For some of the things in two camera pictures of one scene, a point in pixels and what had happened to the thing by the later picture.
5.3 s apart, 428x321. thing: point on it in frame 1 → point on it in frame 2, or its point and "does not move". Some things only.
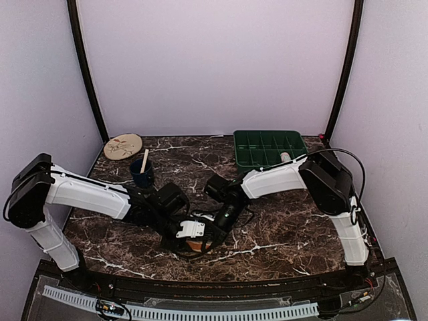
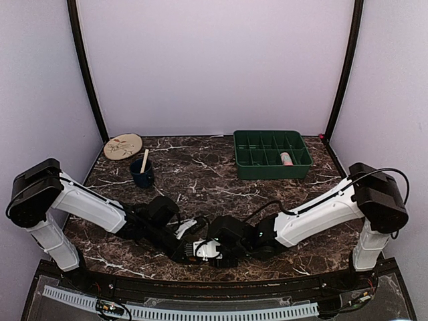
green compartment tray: [256, 149] does not move
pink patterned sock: [285, 156] does not move
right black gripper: [215, 231] → [224, 264]
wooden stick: [144, 160] does not move
